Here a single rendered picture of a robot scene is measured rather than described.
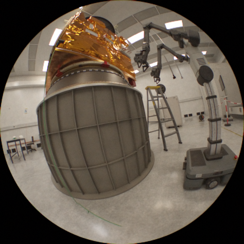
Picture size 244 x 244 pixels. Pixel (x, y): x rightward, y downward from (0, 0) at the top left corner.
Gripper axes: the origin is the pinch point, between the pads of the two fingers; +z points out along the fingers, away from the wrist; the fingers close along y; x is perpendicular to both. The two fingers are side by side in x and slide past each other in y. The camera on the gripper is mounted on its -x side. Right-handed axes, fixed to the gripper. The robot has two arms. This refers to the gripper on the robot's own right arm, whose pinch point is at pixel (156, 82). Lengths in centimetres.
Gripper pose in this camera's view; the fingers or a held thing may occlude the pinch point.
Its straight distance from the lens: 121.7
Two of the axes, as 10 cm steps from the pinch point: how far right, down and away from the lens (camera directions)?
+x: 7.4, 3.8, -5.6
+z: -2.2, 9.2, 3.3
